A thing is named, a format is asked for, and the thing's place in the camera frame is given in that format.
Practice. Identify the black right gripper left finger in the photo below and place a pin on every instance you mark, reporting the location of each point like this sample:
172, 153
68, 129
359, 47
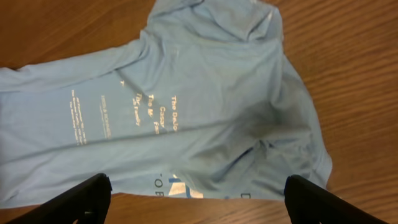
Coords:
85, 203

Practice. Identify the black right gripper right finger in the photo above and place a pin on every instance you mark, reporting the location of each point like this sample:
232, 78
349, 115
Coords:
307, 203

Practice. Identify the light blue t-shirt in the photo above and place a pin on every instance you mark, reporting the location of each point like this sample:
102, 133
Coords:
204, 104

